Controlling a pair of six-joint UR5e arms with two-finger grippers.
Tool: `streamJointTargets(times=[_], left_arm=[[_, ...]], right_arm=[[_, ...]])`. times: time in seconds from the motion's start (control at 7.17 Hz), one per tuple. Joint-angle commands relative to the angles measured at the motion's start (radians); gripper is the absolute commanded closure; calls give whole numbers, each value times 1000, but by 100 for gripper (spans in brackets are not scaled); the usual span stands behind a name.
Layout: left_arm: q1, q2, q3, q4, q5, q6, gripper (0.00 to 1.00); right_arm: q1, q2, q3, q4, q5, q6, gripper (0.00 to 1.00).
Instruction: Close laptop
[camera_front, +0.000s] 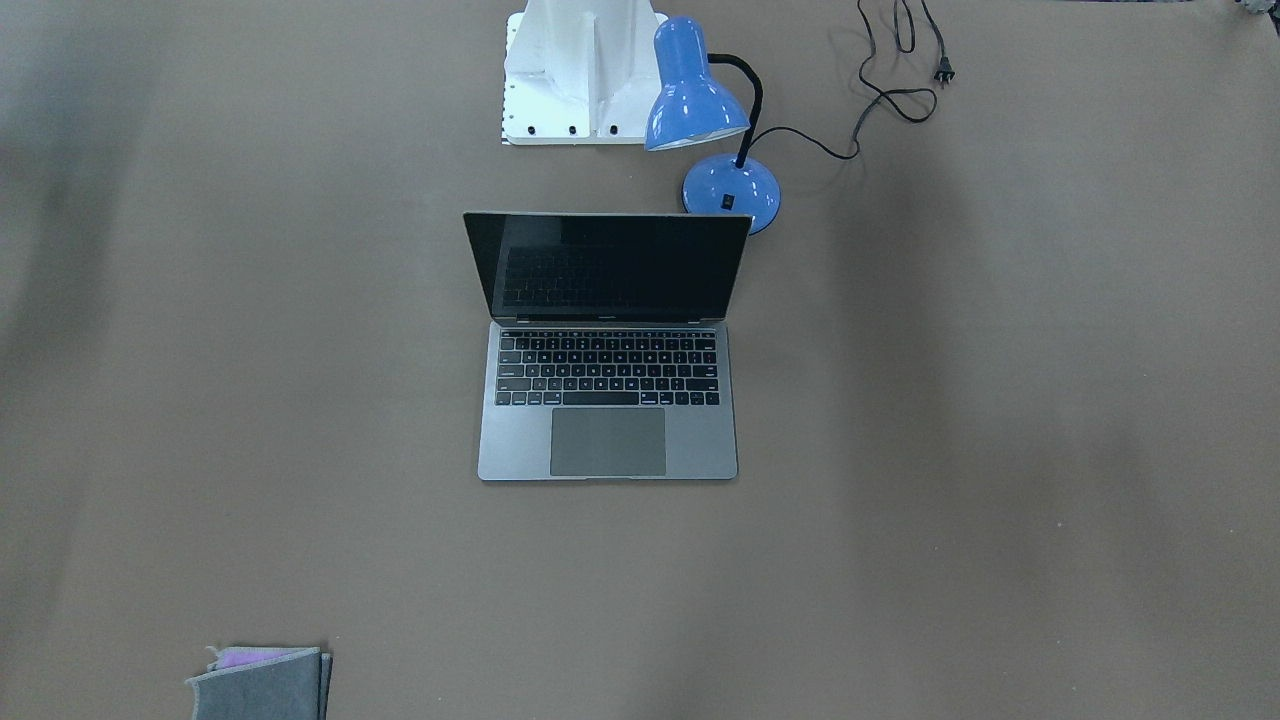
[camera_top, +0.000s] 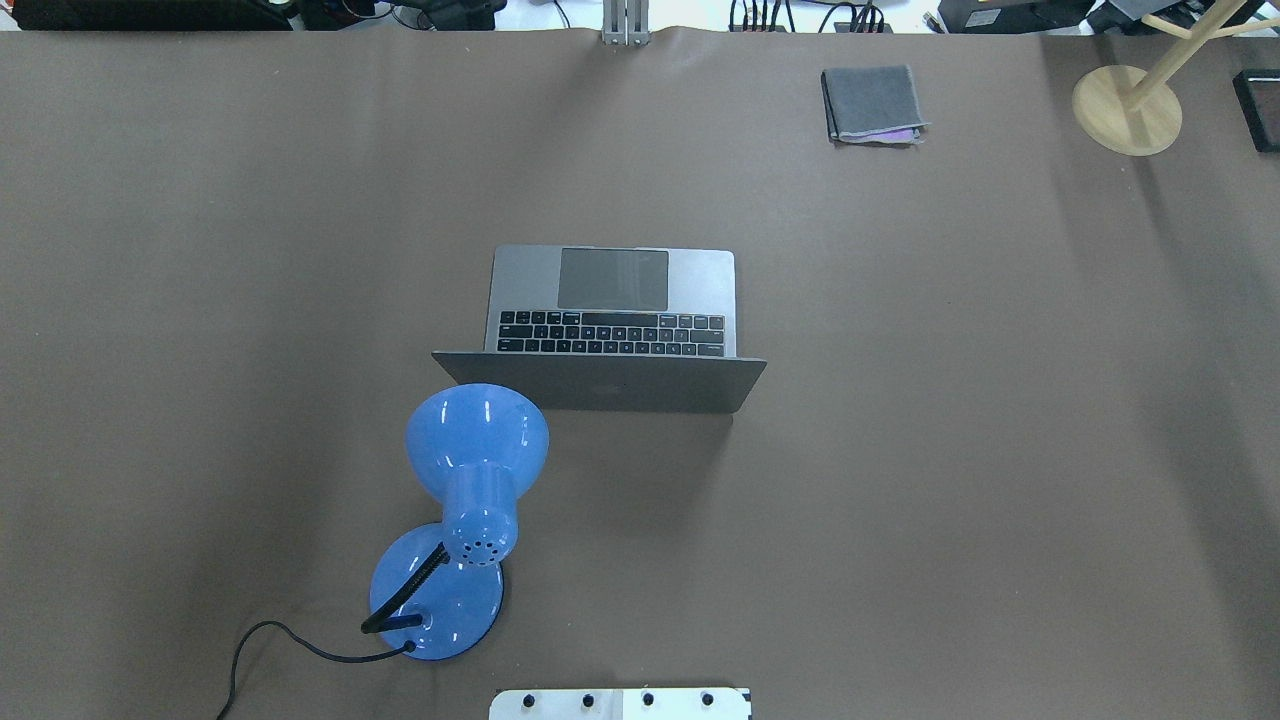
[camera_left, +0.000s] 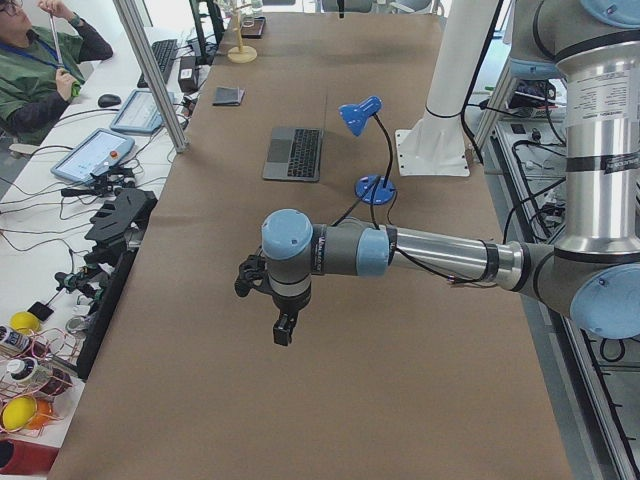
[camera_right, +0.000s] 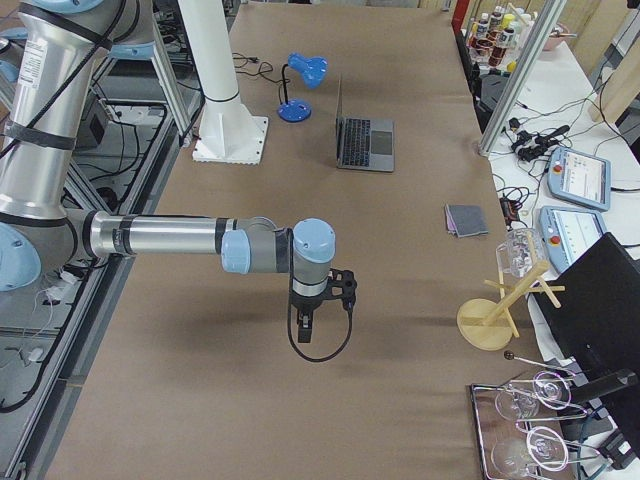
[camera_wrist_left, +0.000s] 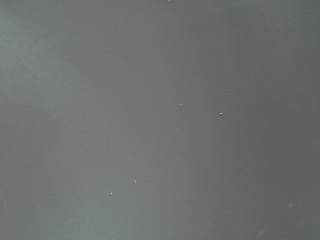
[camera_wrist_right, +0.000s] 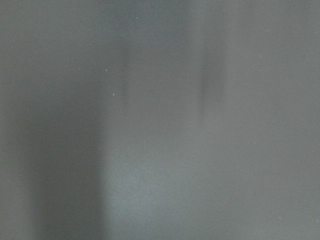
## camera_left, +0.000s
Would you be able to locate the grey laptop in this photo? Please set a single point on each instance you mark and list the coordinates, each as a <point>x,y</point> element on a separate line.
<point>294,155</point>

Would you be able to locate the blue desk lamp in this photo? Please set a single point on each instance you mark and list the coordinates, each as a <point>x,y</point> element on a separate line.
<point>372,189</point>

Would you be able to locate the dark grey wallet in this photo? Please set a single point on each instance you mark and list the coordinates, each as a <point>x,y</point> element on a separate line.
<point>228,96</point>

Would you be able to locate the near teach pendant tablet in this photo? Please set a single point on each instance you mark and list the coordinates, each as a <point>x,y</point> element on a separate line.
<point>101,150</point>

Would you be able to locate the teach pendant tablet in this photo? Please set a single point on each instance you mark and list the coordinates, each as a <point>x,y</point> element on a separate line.
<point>101,150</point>
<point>138,115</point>

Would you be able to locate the far teach pendant tablet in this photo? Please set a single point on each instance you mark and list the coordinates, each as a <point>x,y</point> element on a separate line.
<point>138,115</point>

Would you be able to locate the black box with label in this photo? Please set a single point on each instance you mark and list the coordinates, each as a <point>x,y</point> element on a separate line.
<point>188,76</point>

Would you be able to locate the wooden stand with round base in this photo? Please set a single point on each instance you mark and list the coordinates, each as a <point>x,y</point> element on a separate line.
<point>239,13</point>

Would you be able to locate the yellow ball upper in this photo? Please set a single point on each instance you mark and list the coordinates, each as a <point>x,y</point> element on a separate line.
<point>25,322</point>

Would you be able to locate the yellow ball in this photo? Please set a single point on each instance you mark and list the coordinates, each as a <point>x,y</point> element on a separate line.
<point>25,322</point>
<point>18,414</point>

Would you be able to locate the black computer mouse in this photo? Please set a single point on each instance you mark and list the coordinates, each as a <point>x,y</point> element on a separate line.
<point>108,100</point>

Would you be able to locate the dark tray at table end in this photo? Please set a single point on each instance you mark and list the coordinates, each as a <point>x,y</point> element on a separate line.
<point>253,28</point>

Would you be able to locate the black computer keyboard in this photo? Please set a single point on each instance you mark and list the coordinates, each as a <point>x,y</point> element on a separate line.
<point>164,53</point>

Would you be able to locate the yellow ball lower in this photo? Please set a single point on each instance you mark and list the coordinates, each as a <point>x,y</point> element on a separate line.
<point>18,414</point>

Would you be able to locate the red box at corner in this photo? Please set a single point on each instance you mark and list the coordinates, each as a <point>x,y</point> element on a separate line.
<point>26,458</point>

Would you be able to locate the person in green shirt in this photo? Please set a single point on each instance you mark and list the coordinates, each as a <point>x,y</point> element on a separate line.
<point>40,69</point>

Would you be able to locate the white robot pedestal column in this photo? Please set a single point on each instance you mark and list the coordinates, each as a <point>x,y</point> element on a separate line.
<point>435,146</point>

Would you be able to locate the copper wire basket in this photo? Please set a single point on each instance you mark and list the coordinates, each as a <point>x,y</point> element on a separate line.
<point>28,369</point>

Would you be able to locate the aluminium frame post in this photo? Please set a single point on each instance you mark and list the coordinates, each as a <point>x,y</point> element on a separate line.
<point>134,29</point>

